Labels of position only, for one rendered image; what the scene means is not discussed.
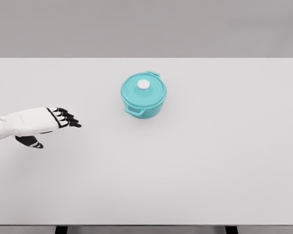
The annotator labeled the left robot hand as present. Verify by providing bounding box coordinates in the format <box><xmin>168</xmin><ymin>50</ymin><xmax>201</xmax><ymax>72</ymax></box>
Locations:
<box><xmin>11</xmin><ymin>106</ymin><xmax>82</xmax><ymax>149</ymax></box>

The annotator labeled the teal pot lid white knob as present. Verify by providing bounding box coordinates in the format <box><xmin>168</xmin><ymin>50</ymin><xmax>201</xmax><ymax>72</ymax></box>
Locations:
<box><xmin>120</xmin><ymin>73</ymin><xmax>167</xmax><ymax>109</ymax></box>

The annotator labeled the teal pot with handles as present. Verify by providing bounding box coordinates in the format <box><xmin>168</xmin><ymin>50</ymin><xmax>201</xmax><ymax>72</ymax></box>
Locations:
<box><xmin>121</xmin><ymin>70</ymin><xmax>167</xmax><ymax>119</ymax></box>

